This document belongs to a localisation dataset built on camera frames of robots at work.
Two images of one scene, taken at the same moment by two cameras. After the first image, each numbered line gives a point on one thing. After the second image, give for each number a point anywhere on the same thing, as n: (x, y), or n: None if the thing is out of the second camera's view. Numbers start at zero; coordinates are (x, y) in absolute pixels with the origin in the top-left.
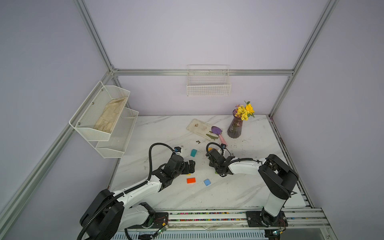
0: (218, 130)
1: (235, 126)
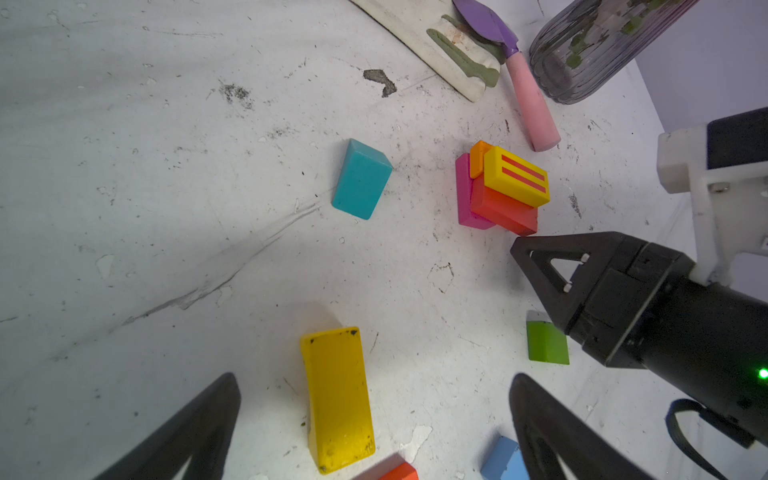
0: (480, 19)
1: (584, 45)
